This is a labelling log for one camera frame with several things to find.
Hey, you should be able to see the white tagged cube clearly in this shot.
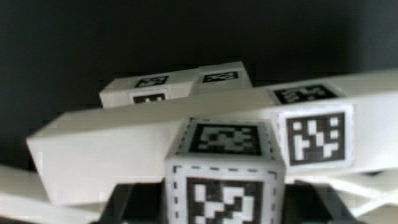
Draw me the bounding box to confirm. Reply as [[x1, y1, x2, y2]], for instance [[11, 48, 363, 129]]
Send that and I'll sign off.
[[166, 119, 286, 224]]

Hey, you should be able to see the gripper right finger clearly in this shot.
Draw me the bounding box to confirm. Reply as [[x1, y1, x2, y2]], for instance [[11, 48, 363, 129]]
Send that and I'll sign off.
[[283, 181, 359, 224]]

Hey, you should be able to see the white chair leg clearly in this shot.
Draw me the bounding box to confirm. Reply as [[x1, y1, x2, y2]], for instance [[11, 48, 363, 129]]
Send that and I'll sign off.
[[100, 61, 253, 108]]

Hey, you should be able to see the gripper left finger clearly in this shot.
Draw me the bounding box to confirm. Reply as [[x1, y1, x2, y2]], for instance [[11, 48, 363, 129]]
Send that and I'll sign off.
[[91, 183, 167, 224]]

